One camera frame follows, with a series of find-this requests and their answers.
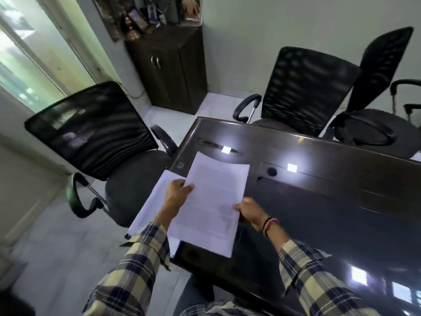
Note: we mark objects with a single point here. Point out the person's left hand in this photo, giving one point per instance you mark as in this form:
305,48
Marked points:
175,199

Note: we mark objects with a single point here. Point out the person's right hand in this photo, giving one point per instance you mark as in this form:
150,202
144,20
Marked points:
253,212

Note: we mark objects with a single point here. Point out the person's right thumb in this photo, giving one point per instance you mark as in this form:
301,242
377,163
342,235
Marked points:
239,207

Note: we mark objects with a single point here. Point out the person's left thumb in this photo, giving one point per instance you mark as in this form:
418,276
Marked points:
188,189

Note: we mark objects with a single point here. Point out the white printed paper sheet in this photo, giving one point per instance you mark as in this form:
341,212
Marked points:
210,204

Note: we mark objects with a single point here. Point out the person's left forearm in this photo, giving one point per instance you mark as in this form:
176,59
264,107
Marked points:
138,266

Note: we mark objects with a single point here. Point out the person's right forearm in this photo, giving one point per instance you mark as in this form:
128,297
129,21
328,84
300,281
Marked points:
309,276

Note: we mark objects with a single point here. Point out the red and black wrist band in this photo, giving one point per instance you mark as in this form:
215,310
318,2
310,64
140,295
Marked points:
269,225

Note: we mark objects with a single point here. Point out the dark glossy desk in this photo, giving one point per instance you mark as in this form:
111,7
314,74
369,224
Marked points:
306,207

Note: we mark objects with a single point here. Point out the black mesh office chair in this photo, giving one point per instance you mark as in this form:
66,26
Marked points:
375,105
296,95
102,151

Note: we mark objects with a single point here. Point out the dark wooden cabinet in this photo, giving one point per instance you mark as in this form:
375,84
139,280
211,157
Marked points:
169,70

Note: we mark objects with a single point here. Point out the decorative items on cabinet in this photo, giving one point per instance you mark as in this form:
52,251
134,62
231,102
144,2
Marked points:
161,13

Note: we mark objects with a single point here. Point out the framed picture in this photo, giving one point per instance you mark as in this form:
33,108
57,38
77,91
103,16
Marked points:
110,16

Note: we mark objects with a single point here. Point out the black office chair armrest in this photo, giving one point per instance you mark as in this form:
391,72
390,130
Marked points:
406,95

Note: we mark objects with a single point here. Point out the glass door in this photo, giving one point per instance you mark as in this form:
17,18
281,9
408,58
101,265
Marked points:
39,52

